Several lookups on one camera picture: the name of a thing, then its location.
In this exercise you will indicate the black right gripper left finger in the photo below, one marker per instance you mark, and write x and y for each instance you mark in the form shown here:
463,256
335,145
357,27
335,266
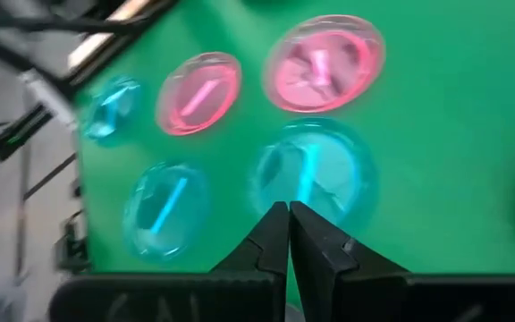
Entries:
266,255

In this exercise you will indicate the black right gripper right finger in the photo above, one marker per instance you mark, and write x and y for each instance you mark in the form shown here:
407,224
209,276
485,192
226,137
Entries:
320,264

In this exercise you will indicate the large clear blue plate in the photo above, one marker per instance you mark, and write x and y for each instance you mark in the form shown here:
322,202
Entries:
315,165

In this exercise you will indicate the medium clear blue plate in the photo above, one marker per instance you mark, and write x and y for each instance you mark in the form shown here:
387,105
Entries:
166,212

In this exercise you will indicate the medium clear pink plate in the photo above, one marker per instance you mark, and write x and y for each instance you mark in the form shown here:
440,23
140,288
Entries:
197,96

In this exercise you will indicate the large clear pink plate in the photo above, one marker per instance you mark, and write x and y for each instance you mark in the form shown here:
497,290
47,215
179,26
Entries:
324,67

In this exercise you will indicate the small blue plastic cup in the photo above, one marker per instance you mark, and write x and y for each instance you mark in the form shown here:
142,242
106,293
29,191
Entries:
112,107

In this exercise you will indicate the wooden side board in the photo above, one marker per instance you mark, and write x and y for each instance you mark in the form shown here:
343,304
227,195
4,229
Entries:
101,38

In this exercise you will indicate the black power strip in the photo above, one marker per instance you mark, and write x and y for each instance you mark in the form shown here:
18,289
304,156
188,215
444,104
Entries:
20,132

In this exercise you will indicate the black aluminium table frame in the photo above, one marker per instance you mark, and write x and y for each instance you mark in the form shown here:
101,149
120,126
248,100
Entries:
105,61

